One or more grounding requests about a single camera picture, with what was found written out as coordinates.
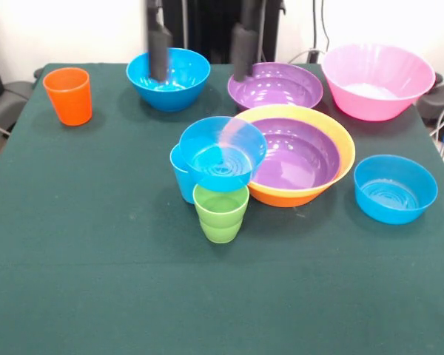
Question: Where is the orange plastic bowl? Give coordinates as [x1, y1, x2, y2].
[233, 104, 357, 208]

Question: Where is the orange plastic cup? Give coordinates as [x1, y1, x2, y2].
[42, 67, 93, 127]

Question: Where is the purple plastic bowl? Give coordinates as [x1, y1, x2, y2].
[249, 117, 342, 190]
[227, 61, 324, 111]

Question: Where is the shallow blue plastic bowl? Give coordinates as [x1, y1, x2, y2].
[353, 154, 439, 226]
[178, 115, 269, 193]

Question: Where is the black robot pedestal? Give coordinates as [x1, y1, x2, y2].
[157, 0, 286, 64]

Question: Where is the dark green tablecloth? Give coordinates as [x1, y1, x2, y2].
[0, 62, 444, 355]

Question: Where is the black rounded equipment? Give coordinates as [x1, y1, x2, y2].
[416, 72, 444, 127]

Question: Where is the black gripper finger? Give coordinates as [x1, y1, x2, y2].
[232, 0, 260, 83]
[145, 0, 173, 83]

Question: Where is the grey cable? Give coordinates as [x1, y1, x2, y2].
[288, 47, 325, 64]

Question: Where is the pink plastic bowl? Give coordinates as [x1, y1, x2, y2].
[320, 42, 437, 123]

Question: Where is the deep blue plastic bowl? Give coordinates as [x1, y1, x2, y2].
[126, 47, 212, 113]

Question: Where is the green plastic cup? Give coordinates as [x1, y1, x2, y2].
[192, 183, 250, 244]

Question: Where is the light blue plastic cup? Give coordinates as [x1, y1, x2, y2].
[169, 143, 198, 204]

